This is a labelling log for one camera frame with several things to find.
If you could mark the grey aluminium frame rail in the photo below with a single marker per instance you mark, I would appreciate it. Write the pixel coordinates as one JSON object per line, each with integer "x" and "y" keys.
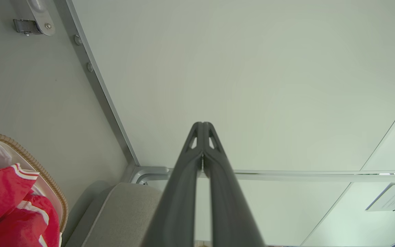
{"x": 286, "y": 176}

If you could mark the white paper notice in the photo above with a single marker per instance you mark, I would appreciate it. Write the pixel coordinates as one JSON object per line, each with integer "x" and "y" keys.
{"x": 394, "y": 197}

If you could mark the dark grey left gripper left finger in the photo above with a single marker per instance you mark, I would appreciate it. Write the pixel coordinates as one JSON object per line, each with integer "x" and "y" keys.
{"x": 178, "y": 199}

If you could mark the metal caster bracket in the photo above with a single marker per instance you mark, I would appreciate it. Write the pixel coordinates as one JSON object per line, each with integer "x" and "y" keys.
{"x": 34, "y": 20}

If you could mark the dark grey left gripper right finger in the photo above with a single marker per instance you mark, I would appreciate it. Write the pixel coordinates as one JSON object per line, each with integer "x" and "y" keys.
{"x": 230, "y": 206}

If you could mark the grey aluminium frame post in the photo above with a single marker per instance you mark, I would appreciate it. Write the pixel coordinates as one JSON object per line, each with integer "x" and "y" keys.
{"x": 94, "y": 79}

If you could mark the wicker laundry basket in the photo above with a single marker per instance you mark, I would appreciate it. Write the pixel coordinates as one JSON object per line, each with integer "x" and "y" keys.
{"x": 51, "y": 181}

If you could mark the round frame bolt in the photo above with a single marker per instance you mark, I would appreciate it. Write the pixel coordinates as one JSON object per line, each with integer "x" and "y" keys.
{"x": 77, "y": 39}
{"x": 90, "y": 67}

